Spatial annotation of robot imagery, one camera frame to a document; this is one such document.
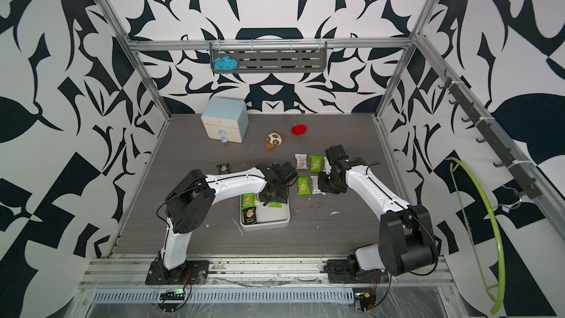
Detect pale cookie packet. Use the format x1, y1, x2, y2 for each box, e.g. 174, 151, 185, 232
322, 157, 331, 175

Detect white cookie packet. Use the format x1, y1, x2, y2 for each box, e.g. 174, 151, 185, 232
294, 154, 308, 170
310, 176, 322, 194

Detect green cookie packet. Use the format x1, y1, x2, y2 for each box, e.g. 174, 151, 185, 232
310, 155, 323, 173
297, 176, 311, 196
241, 193, 256, 210

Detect white storage box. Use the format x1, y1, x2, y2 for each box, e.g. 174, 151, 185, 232
239, 194, 291, 231

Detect black cookie packet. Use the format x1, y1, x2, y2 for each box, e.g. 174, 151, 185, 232
216, 163, 231, 175
242, 207, 257, 225

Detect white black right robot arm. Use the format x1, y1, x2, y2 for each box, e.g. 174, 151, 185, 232
318, 145, 439, 276

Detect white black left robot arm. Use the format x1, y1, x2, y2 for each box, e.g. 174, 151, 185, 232
159, 162, 298, 272

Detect brown white plush toy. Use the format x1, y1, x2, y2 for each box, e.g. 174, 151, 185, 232
266, 132, 286, 152

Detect red plush heart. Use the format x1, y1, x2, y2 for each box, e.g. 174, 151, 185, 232
291, 125, 308, 136

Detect light blue drawer cabinet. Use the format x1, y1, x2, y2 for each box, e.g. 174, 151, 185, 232
201, 97, 249, 143

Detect blue crochet item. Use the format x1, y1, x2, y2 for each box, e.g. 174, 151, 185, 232
213, 56, 239, 74

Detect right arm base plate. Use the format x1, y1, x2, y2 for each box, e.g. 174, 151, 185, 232
323, 256, 390, 284

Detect grey wall rack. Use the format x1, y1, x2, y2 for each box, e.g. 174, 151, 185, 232
209, 39, 328, 74

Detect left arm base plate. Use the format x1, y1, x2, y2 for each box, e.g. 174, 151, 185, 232
145, 259, 210, 286

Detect black hook rail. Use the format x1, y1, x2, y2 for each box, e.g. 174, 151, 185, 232
442, 75, 542, 200

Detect green hose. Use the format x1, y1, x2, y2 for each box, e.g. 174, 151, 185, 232
445, 157, 507, 315

